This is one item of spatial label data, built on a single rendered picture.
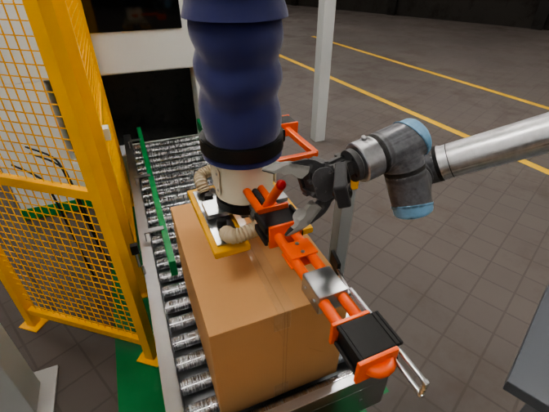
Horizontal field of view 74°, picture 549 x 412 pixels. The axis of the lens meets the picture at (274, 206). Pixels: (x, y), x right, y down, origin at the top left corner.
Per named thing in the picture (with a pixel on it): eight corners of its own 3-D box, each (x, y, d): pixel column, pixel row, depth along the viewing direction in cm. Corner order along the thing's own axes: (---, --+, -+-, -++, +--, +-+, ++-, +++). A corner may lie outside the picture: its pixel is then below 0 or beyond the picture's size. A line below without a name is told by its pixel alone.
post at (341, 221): (319, 326, 203) (336, 169, 146) (329, 322, 205) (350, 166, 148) (325, 336, 198) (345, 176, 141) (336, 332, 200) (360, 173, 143)
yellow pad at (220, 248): (187, 194, 120) (185, 182, 117) (216, 189, 123) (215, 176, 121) (215, 260, 95) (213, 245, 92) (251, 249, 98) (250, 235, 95)
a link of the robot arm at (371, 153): (390, 179, 75) (381, 136, 71) (370, 189, 74) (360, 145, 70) (364, 170, 83) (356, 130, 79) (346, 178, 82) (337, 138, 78)
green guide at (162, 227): (128, 139, 278) (125, 127, 273) (142, 136, 281) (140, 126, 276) (153, 281, 156) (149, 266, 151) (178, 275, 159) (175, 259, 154)
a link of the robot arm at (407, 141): (439, 158, 78) (430, 114, 74) (391, 181, 75) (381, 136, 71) (409, 154, 86) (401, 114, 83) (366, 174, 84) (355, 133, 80)
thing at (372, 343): (328, 341, 63) (330, 323, 60) (363, 327, 65) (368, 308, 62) (355, 385, 56) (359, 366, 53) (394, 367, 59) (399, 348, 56)
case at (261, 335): (185, 283, 156) (169, 207, 133) (271, 259, 168) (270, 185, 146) (222, 418, 110) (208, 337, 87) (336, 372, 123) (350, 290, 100)
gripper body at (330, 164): (300, 196, 80) (345, 174, 82) (318, 208, 72) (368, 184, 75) (290, 164, 77) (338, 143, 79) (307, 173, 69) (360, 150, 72)
